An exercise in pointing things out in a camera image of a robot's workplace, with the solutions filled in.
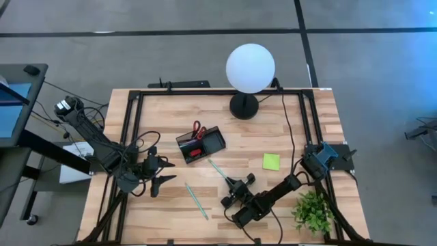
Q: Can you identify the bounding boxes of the red handled scissors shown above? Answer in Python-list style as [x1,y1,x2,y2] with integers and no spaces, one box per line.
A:
[191,120,208,141]

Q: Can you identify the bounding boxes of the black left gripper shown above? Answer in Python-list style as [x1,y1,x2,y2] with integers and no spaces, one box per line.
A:
[140,146,178,198]

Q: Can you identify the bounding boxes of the green sticky note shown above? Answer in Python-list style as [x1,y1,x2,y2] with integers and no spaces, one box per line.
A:
[262,152,281,172]

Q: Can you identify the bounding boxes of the black stand base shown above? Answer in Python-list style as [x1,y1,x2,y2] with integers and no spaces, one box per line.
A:
[404,117,437,153]

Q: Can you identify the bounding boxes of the black cable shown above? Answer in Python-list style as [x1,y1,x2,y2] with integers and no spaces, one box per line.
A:
[271,77,298,174]

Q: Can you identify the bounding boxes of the black computer mouse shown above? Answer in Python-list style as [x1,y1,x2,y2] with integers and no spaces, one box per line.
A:
[23,64,42,77]

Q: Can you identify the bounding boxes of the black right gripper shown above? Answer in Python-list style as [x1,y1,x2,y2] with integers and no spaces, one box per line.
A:
[220,172,257,210]

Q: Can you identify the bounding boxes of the purple pen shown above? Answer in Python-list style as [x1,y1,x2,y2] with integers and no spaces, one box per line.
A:
[178,137,198,148]

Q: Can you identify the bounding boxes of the black bar-shaped device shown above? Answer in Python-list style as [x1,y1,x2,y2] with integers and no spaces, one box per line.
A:
[147,77,212,90]

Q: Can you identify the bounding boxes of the green artificial plant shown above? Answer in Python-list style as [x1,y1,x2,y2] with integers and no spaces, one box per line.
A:
[290,190,336,237]

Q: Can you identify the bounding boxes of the black mesh desk organizer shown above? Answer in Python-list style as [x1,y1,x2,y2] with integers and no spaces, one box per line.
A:
[175,125,227,165]

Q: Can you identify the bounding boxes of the white globe lamp black base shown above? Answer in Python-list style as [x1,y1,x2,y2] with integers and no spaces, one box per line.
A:
[225,42,277,121]

